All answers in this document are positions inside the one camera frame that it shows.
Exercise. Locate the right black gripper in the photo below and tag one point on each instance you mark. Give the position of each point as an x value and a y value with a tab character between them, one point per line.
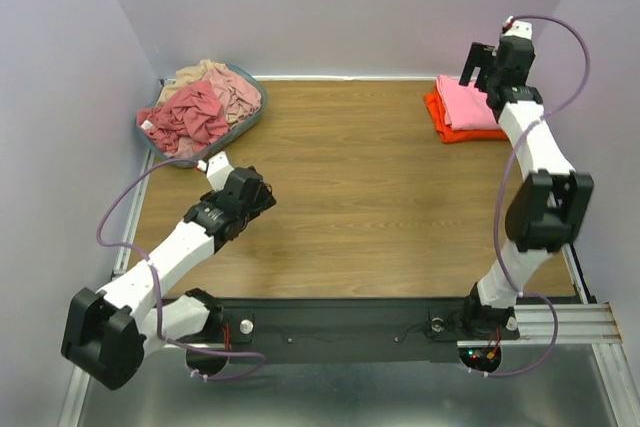
480	69

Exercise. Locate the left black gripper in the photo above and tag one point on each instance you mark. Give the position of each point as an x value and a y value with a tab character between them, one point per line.
264	201

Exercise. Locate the light pink t shirt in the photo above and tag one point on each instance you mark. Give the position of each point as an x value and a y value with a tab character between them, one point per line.
465	106

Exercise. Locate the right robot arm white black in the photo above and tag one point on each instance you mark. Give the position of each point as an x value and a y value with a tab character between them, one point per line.
549	207

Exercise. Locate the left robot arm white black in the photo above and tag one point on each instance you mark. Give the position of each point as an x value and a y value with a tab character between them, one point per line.
111	331

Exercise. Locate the grey laundry basket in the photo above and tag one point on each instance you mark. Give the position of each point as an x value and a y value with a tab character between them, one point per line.
219	145

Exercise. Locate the folded orange t shirt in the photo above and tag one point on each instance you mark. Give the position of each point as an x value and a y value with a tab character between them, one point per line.
446	134

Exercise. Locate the dark pink crumpled shirt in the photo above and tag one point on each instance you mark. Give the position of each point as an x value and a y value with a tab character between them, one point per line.
190	121

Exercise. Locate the pale pink crumpled shirt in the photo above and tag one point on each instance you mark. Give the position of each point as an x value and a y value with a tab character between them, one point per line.
239	98

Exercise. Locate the beige crumpled shirt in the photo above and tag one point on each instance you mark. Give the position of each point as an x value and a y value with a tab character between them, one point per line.
190	74

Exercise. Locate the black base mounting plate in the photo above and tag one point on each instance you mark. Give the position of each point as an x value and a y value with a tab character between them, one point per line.
349	330

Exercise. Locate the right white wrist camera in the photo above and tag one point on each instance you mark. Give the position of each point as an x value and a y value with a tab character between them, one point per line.
513	27

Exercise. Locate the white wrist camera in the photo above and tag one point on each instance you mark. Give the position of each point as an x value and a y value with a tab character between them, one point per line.
216	170
513	27

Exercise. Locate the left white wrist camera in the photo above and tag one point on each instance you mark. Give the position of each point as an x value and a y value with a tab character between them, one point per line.
216	170

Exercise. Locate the aluminium frame rail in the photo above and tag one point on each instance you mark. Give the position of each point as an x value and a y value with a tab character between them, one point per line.
577	324

